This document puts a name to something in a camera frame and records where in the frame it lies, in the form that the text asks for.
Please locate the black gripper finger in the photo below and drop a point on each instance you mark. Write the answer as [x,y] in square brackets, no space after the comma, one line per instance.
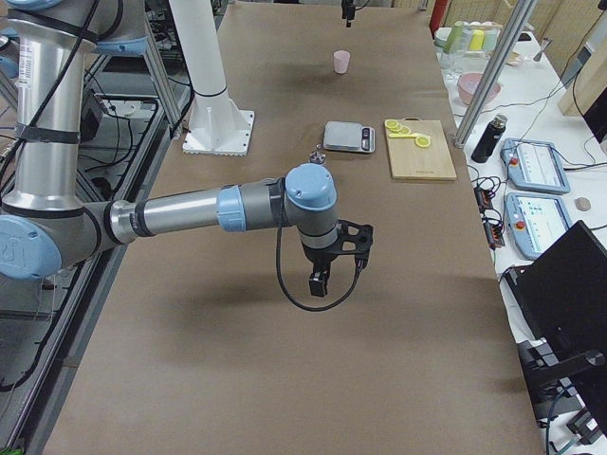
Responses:
[318,283]

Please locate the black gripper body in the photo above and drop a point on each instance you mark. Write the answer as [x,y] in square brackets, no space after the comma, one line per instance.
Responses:
[317,261]

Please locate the glass sauce bottle metal spout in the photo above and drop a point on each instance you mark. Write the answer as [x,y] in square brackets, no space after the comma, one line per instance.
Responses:
[318,155]

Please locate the pink plastic cup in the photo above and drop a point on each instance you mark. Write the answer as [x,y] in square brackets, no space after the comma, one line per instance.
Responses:
[341,60]

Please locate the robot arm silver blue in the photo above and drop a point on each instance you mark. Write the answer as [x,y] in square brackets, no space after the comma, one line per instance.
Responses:
[45,227]

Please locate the digital kitchen scale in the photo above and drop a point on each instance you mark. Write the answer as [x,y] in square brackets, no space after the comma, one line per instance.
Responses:
[350,137]

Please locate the green plastic cup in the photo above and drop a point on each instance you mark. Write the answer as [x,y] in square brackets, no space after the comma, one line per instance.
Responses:
[454,37]

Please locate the yellow plastic cup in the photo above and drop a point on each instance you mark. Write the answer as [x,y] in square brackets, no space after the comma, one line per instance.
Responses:
[477,37]

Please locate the bamboo cutting board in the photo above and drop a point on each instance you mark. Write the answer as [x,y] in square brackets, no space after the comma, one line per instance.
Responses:
[412,163]

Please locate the yellow plastic knife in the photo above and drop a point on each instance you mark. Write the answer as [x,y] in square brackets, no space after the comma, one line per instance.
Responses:
[400,135]

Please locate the lemon slice bottom pair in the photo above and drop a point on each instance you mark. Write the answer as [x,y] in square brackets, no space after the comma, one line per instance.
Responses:
[423,141]

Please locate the black water bottle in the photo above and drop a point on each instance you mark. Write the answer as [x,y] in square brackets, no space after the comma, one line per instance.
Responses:
[489,139]

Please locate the blue teach pendant lower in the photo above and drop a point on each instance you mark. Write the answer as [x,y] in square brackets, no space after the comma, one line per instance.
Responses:
[536,221]

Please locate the blue teach pendant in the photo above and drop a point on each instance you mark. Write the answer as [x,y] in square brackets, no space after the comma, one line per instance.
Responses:
[536,221]
[534,165]

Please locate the pink bowl with ice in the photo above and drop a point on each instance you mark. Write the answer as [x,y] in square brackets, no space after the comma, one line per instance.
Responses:
[468,84]

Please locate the blue teach pendant upper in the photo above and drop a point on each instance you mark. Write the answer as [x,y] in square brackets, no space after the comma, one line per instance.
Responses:
[534,165]

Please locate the black monitor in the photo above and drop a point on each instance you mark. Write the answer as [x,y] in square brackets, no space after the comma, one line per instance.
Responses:
[563,298]

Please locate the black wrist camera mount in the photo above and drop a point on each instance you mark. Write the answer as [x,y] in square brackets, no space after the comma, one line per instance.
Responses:
[353,240]

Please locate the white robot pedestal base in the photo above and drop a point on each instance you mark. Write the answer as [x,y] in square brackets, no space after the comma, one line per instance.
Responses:
[216,125]

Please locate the aluminium frame post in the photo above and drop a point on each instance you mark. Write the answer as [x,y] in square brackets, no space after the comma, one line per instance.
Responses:
[519,16]

